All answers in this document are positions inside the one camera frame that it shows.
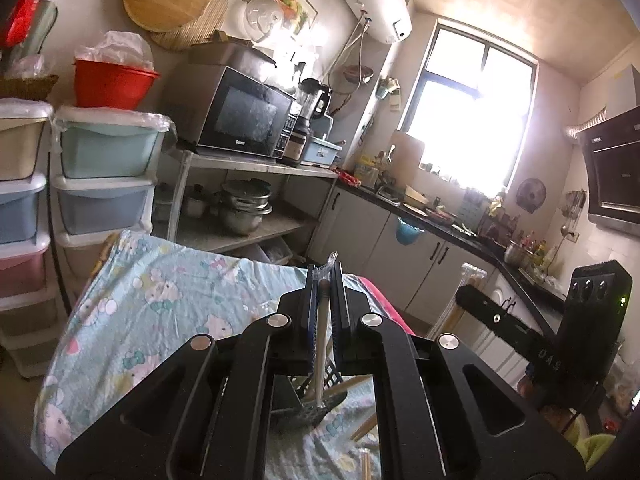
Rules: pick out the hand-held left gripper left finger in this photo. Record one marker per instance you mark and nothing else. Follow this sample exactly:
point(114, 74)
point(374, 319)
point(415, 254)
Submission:
point(312, 320)

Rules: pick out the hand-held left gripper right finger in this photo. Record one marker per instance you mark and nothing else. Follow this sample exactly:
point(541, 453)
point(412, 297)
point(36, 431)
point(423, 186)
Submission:
point(340, 320)

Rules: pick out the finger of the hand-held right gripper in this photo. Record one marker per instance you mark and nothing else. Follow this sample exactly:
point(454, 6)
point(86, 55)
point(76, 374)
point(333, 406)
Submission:
point(495, 317)

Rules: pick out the plastic utensil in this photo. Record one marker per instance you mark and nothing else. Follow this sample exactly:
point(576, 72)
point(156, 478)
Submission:
point(324, 320)

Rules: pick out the plastic pack of chopsticks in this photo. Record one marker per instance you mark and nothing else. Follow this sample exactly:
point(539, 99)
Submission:
point(462, 280)

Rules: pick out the green plastic basket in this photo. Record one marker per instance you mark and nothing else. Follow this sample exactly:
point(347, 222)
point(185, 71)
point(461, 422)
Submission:
point(305, 410)

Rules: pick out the wooden chopstick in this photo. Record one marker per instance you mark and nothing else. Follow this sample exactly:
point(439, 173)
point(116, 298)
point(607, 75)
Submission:
point(364, 426)
point(350, 385)
point(366, 465)

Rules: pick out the steel cooking pot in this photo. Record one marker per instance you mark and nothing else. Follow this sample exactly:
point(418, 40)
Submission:
point(516, 252)

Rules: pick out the white kitchen cabinets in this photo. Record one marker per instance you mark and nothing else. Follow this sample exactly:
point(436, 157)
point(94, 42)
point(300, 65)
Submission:
point(360, 235)

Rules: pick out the yellow green cloth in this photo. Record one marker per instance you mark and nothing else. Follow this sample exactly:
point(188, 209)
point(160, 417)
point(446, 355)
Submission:
point(597, 445)

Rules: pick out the blue hanging bin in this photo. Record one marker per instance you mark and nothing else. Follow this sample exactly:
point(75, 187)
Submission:
point(409, 232)

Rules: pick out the small round fan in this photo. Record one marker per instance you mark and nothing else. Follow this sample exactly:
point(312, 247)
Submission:
point(531, 195)

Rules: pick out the stacked steel pots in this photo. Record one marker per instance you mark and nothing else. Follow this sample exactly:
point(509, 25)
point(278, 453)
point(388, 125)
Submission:
point(245, 207)

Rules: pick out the cartoon printed tablecloth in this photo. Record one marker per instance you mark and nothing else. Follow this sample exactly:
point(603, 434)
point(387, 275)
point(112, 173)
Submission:
point(150, 300)

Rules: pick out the small steel pot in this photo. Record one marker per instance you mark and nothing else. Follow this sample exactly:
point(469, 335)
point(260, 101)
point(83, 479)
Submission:
point(195, 202)

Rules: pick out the light blue box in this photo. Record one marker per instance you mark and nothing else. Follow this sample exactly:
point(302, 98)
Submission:
point(322, 152)

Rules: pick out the metal shelf rack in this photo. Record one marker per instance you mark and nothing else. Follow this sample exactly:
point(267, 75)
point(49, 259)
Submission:
point(240, 165)

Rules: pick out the black range hood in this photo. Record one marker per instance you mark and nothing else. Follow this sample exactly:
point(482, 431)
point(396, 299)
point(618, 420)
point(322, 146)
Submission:
point(615, 170)

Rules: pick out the dark glass jar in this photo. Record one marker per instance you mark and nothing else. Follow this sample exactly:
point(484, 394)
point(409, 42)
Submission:
point(295, 142)

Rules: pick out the black microwave oven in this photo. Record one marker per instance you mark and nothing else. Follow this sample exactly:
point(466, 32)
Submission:
point(245, 115)

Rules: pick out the black blender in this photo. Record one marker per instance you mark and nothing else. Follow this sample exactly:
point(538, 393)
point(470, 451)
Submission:
point(315, 102)

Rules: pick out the clear round lid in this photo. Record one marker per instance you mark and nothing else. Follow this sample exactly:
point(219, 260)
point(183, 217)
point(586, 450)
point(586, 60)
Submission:
point(262, 17)

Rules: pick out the red plastic basin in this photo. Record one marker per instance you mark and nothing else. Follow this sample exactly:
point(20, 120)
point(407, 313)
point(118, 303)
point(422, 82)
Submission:
point(112, 87)

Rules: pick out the round woven tray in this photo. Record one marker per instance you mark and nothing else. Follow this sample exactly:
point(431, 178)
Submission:
point(210, 30)

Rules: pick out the clear plastic bag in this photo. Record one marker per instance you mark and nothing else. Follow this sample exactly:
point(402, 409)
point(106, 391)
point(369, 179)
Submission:
point(115, 47)

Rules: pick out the wicker basket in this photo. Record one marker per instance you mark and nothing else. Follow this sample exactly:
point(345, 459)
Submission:
point(27, 87)

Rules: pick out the silver exhaust duct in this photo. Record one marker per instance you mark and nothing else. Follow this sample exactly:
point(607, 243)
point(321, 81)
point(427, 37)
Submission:
point(585, 125)

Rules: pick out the fruit wall poster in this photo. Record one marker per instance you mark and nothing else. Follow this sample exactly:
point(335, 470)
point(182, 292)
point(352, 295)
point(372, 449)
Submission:
point(295, 5)

